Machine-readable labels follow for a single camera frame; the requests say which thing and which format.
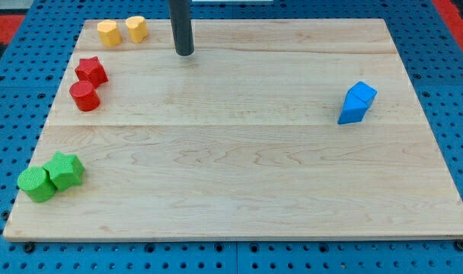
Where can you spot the red star block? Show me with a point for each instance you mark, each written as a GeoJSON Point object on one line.
{"type": "Point", "coordinates": [91, 69]}

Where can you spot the green star block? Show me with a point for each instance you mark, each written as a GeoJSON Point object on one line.
{"type": "Point", "coordinates": [64, 171]}

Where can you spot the red cylinder block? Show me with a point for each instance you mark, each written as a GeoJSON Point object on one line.
{"type": "Point", "coordinates": [84, 95]}

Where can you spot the yellow pentagon block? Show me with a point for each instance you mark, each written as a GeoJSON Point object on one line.
{"type": "Point", "coordinates": [109, 33]}

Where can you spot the yellow heart block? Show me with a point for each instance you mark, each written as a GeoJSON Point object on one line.
{"type": "Point", "coordinates": [137, 28]}

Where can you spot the blue cube block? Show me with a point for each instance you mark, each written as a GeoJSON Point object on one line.
{"type": "Point", "coordinates": [363, 92]}

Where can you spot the green cylinder block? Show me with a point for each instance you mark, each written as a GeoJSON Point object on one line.
{"type": "Point", "coordinates": [36, 184]}

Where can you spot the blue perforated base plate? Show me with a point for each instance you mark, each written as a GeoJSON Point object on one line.
{"type": "Point", "coordinates": [34, 63]}

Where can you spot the blue triangular prism block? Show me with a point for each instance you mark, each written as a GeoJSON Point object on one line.
{"type": "Point", "coordinates": [353, 110]}

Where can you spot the light wooden board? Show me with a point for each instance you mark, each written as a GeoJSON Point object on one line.
{"type": "Point", "coordinates": [240, 141]}

